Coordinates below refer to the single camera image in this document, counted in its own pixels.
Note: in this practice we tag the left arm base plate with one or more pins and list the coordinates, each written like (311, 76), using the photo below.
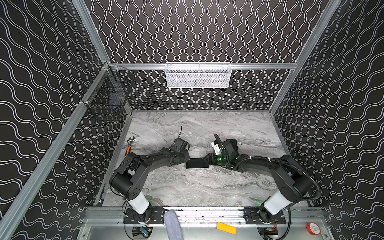
(153, 215)

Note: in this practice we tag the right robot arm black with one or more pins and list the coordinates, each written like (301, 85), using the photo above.
(293, 183)

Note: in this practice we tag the red tape roll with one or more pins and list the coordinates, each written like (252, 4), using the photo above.
(313, 229)

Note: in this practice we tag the orange adjustable wrench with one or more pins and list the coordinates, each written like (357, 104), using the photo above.
(130, 142)

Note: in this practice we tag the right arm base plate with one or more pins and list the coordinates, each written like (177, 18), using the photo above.
(255, 216)

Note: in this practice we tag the black phone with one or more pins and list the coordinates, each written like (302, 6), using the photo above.
(197, 163)

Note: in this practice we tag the white mesh basket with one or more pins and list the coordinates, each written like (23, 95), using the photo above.
(196, 75)

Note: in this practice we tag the yellow card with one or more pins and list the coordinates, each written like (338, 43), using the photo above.
(226, 228)

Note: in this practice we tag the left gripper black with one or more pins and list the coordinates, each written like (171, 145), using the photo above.
(182, 156)

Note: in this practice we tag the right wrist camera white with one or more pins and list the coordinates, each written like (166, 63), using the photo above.
(217, 149)

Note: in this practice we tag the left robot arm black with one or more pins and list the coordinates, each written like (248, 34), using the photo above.
(129, 177)

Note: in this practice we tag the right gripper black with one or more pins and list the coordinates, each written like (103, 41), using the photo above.
(214, 157)

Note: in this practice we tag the black wire basket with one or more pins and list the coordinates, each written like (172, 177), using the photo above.
(109, 102)

